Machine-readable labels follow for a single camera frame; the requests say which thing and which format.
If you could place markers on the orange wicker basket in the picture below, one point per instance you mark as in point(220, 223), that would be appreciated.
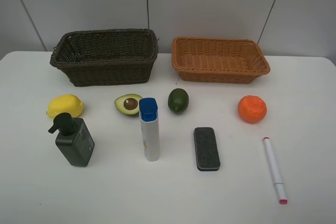
point(203, 59)

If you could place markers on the black whiteboard eraser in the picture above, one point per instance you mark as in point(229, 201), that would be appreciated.
point(206, 152)

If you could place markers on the dark green pump bottle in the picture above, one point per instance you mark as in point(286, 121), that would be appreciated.
point(73, 140)

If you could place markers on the orange tangerine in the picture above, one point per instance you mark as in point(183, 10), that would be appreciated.
point(251, 109)

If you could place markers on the green lime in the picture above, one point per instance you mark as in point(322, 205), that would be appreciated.
point(178, 101)

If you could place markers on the halved avocado with pit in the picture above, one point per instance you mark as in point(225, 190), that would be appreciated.
point(128, 104)

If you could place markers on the yellow lemon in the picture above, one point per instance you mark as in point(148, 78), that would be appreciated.
point(67, 103)

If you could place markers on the white marker pink caps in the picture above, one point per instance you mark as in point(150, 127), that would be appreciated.
point(275, 172)

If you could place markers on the white bottle blue cap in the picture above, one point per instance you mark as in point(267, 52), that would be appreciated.
point(149, 119)

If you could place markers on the dark brown wicker basket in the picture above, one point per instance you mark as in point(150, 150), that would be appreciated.
point(106, 57)

